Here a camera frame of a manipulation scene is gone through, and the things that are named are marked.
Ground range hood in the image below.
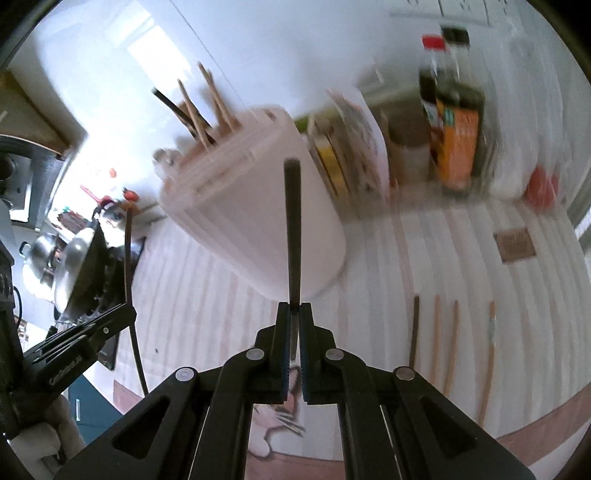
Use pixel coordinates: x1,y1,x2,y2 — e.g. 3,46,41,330
0,65,88,162

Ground brown cylindrical cup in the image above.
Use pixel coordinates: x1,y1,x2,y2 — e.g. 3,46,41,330
388,115,432,185

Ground wok with steel lid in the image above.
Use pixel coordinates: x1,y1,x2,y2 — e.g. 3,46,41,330
53,222,116,315

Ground light chopstick with pale band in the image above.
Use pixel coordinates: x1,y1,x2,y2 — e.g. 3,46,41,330
478,300,497,424

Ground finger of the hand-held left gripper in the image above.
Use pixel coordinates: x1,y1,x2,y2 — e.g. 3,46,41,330
46,303,138,341
23,323,133,371

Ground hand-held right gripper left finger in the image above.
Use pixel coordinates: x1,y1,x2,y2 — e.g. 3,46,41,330
55,302,293,480

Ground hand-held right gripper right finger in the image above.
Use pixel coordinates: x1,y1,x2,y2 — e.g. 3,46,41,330
298,302,536,480

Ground pale pink utensil holder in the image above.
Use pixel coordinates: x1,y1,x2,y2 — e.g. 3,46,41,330
157,106,347,301

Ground sliding glass door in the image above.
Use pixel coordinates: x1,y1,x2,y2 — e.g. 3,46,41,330
568,175,591,259

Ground brown chopstick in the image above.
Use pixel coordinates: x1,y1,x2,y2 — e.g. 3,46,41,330
122,209,149,397

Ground steel pot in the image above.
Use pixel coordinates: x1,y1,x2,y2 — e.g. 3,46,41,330
18,233,63,287

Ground red item in bag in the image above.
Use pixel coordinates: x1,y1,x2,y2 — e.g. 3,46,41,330
524,166,561,208

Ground colourful wall stickers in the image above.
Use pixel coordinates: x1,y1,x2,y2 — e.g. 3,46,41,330
78,166,139,208

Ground clear plastic bag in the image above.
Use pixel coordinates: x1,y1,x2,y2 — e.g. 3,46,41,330
485,28,583,213

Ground white pouch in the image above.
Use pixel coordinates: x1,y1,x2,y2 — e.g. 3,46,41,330
489,157,527,199

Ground red cap sauce bottle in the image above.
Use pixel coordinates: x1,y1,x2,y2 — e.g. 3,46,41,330
418,36,448,139

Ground black cap orange label bottle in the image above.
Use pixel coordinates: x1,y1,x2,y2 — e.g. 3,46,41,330
431,28,486,195

